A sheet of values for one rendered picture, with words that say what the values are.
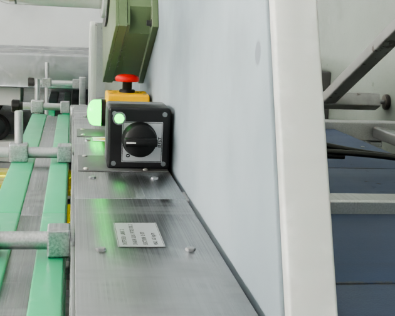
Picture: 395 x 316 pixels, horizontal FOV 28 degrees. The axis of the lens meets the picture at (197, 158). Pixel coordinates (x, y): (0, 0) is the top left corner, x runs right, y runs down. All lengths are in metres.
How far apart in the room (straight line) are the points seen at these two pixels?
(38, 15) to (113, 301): 4.83
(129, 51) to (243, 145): 0.74
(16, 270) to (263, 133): 0.25
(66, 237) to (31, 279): 0.06
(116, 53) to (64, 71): 1.26
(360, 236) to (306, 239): 0.33
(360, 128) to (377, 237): 0.89
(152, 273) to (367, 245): 0.27
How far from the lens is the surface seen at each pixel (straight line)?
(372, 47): 1.87
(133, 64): 1.39
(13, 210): 0.87
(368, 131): 1.71
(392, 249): 0.79
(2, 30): 5.35
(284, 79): 0.53
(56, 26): 5.33
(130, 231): 0.72
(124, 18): 1.23
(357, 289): 0.66
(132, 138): 0.97
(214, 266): 0.63
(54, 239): 0.70
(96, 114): 1.30
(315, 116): 0.52
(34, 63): 2.59
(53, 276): 0.66
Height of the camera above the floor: 0.88
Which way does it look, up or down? 9 degrees down
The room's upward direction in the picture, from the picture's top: 89 degrees counter-clockwise
